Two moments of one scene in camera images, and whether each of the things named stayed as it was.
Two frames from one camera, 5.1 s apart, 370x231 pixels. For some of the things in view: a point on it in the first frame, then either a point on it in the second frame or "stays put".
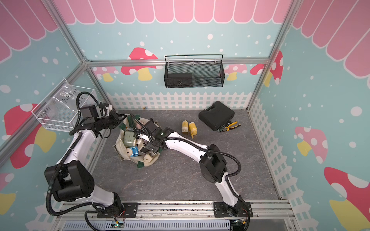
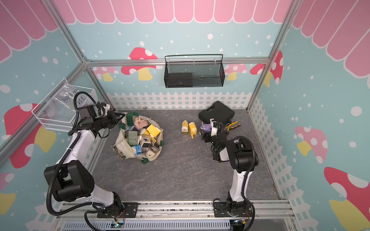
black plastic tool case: x=216 y=116 stays put
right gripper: x=151 y=146 → x=209 y=137
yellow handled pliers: x=228 y=127 stays put
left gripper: x=114 y=116 stays put
